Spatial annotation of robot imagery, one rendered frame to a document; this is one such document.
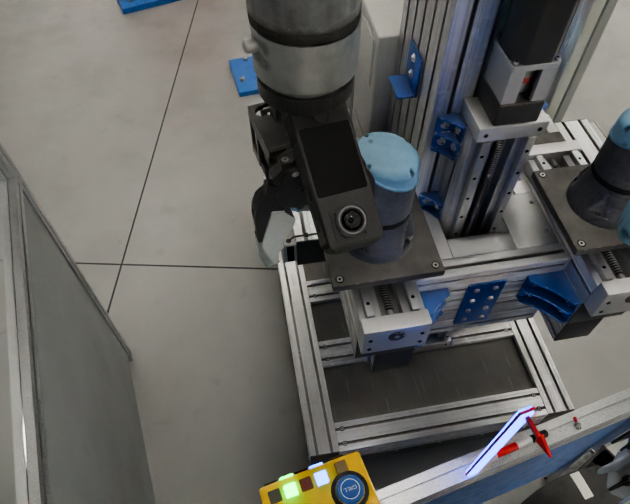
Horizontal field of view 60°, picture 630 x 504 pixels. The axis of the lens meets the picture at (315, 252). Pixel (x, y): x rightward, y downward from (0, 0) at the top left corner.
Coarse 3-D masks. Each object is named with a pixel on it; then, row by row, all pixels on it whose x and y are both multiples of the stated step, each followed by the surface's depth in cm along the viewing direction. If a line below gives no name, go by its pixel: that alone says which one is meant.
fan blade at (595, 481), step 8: (584, 472) 72; (592, 472) 72; (560, 480) 70; (568, 480) 70; (592, 480) 71; (600, 480) 71; (544, 488) 68; (552, 488) 68; (560, 488) 69; (568, 488) 69; (576, 488) 69; (592, 488) 70; (600, 488) 70; (536, 496) 67; (544, 496) 67; (552, 496) 68; (560, 496) 68; (568, 496) 68; (576, 496) 69; (600, 496) 70; (608, 496) 70; (616, 496) 70
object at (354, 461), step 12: (348, 456) 83; (360, 456) 83; (312, 468) 82; (324, 468) 82; (348, 468) 82; (360, 468) 82; (288, 480) 81; (312, 480) 81; (336, 480) 81; (264, 492) 80; (300, 492) 80; (312, 492) 80; (324, 492) 80; (336, 492) 80; (372, 492) 80
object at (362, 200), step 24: (288, 120) 41; (312, 120) 41; (336, 120) 41; (312, 144) 41; (336, 144) 41; (312, 168) 40; (336, 168) 41; (360, 168) 41; (312, 192) 40; (336, 192) 41; (360, 192) 41; (312, 216) 42; (336, 216) 40; (360, 216) 40; (336, 240) 40; (360, 240) 41
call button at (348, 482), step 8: (344, 480) 80; (352, 480) 80; (360, 480) 80; (336, 488) 80; (344, 488) 80; (352, 488) 80; (360, 488) 80; (344, 496) 79; (352, 496) 79; (360, 496) 79
